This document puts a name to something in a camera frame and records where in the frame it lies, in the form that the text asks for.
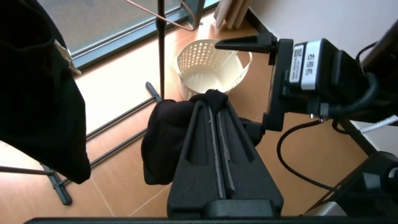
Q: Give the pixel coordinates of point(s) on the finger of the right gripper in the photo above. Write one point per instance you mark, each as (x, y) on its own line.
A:
(255, 132)
(255, 43)

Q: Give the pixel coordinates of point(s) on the black garment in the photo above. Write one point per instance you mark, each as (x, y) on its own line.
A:
(37, 109)

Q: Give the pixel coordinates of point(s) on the beige curtain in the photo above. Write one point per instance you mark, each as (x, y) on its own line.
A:
(231, 12)

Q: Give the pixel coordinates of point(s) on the white laundry basket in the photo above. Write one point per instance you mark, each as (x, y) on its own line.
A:
(205, 81)

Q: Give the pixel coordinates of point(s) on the black clothes rack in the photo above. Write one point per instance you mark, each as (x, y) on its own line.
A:
(161, 62)

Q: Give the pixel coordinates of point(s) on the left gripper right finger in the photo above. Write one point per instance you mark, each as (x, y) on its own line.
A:
(248, 180)

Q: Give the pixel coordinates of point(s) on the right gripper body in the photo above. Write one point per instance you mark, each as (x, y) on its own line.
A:
(281, 77)

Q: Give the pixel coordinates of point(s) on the window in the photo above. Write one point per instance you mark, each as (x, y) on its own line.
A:
(109, 18)

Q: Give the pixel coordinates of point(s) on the pink clothes hanger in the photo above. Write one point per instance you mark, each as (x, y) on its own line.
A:
(155, 14)

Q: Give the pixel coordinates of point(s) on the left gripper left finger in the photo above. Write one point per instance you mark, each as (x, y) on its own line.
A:
(192, 174)

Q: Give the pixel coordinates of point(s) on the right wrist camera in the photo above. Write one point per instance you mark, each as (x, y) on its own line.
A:
(326, 68)

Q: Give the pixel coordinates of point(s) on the black t-shirt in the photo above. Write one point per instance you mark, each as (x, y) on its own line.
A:
(164, 140)

